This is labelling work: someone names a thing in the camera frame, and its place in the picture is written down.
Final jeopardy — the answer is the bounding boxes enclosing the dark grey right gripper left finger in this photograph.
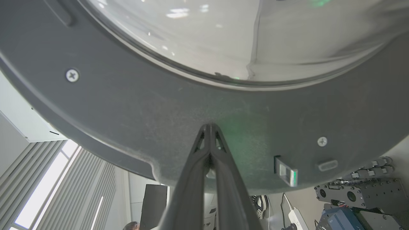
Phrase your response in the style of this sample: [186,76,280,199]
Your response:
[159,125,211,230]

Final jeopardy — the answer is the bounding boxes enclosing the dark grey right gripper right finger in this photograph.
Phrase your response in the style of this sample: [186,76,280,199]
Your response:
[211,125,263,230]

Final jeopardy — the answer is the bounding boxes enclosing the washing machine door with glass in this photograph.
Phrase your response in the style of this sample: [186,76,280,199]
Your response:
[0,0,409,196]

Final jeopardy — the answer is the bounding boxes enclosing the black white shoe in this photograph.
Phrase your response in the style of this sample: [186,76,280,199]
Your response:
[251,195,270,219]

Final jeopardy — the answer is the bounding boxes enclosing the black monitor screen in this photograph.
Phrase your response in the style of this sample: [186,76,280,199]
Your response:
[140,184,168,230]

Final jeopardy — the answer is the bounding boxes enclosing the white power strip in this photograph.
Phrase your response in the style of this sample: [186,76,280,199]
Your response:
[288,208,309,230]

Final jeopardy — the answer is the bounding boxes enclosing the blue equipment case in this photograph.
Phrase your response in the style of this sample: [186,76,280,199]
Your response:
[316,208,365,230]

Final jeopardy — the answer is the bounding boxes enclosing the grey vertical window blinds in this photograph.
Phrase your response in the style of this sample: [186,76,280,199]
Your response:
[0,140,116,230]

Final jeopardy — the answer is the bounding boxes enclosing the black metal equipment box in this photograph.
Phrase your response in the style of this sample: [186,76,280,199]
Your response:
[314,178,407,210]

